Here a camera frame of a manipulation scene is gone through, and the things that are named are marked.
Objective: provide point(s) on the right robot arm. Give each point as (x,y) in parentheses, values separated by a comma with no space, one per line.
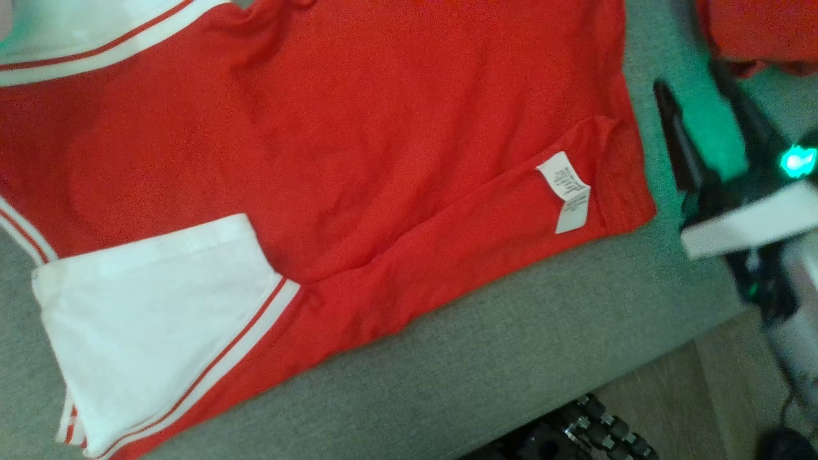
(802,332)

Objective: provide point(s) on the red and white jersey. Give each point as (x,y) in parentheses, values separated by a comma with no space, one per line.
(319,160)

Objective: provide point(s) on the plain red garment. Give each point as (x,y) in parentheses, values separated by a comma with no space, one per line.
(760,29)

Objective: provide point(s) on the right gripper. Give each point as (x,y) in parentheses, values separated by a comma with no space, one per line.
(748,223)

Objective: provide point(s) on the grey sofa seat cushion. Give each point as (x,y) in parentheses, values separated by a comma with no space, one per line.
(511,358)

